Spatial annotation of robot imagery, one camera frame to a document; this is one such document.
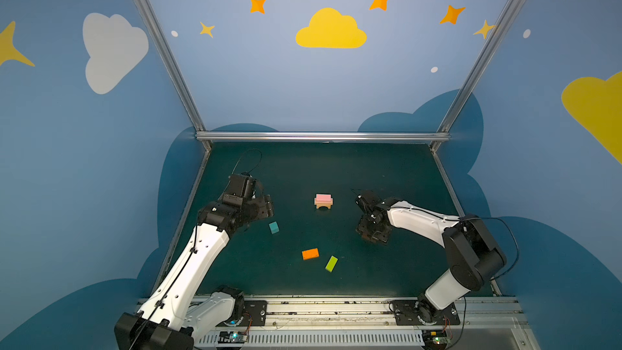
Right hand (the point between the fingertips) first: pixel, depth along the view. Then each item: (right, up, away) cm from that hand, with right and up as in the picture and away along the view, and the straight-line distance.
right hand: (368, 231), depth 91 cm
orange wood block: (-22, -7, -5) cm, 24 cm away
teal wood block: (-36, +1, 0) cm, 36 cm away
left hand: (-36, +12, -13) cm, 40 cm away
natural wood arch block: (-15, +9, +7) cm, 18 cm away
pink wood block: (-17, +12, +4) cm, 21 cm away
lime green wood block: (-15, -10, -7) cm, 19 cm away
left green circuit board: (-45, -26, -20) cm, 56 cm away
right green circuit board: (+16, -28, -20) cm, 37 cm away
